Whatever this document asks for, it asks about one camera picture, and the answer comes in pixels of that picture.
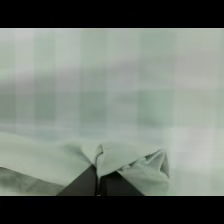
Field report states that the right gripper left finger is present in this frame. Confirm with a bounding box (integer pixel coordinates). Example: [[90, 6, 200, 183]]
[[57, 164, 99, 197]]

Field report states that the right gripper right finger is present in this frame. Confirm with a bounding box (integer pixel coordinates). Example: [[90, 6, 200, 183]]
[[98, 171, 146, 197]]

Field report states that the white shirt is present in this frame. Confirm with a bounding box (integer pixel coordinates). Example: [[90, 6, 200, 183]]
[[0, 131, 171, 197]]

